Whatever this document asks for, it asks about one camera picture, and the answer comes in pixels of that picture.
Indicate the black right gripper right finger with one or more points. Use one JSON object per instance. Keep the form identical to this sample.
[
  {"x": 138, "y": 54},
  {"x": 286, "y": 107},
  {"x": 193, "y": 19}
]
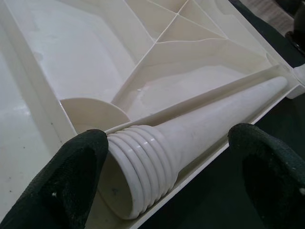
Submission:
[{"x": 274, "y": 181}]

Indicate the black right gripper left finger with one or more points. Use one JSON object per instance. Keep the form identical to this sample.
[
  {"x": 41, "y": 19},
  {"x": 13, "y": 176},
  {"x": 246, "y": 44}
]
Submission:
[{"x": 59, "y": 186}]

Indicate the white plastic table leg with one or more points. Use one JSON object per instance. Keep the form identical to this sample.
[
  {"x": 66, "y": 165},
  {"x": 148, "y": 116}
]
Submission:
[
  {"x": 300, "y": 74},
  {"x": 202, "y": 124}
]

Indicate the black tablecloth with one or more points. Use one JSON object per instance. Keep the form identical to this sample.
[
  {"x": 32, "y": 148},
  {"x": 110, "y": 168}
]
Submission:
[{"x": 214, "y": 202}]

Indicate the white plastic table top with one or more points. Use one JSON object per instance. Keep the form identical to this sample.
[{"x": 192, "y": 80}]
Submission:
[{"x": 71, "y": 59}]

